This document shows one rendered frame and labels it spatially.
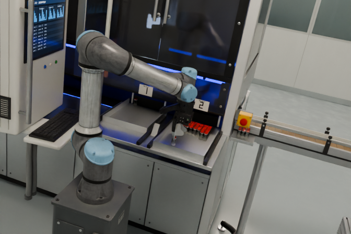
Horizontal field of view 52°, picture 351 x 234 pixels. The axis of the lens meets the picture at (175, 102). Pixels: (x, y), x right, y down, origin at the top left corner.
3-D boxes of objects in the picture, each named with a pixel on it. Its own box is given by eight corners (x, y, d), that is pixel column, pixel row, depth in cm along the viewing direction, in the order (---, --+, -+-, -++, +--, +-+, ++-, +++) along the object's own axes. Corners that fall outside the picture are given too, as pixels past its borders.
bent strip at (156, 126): (153, 132, 193) (154, 122, 191) (158, 134, 193) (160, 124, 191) (143, 142, 181) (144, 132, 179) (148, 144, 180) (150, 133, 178)
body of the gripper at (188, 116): (187, 127, 173) (192, 104, 169) (171, 123, 175) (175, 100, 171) (191, 122, 180) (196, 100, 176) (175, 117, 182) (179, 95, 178)
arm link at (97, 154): (87, 183, 140) (90, 152, 135) (77, 165, 150) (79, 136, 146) (116, 178, 146) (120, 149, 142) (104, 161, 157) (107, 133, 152)
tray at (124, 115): (128, 103, 227) (129, 97, 226) (167, 113, 221) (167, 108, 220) (102, 120, 197) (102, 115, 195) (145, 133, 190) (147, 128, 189)
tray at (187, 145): (174, 123, 209) (175, 118, 208) (217, 136, 203) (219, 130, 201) (152, 147, 178) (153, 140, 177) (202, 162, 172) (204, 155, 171)
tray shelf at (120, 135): (120, 103, 229) (121, 101, 229) (229, 133, 213) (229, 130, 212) (79, 130, 186) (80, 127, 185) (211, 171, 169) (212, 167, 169)
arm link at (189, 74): (177, 66, 169) (192, 66, 174) (173, 88, 173) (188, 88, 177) (186, 71, 163) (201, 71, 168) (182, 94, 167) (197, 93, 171)
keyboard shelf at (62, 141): (51, 109, 225) (52, 105, 224) (94, 118, 222) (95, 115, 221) (7, 138, 183) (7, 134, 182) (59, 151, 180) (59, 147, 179)
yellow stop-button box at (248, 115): (237, 120, 207) (240, 109, 205) (250, 124, 206) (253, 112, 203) (235, 125, 200) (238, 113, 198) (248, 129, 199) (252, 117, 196)
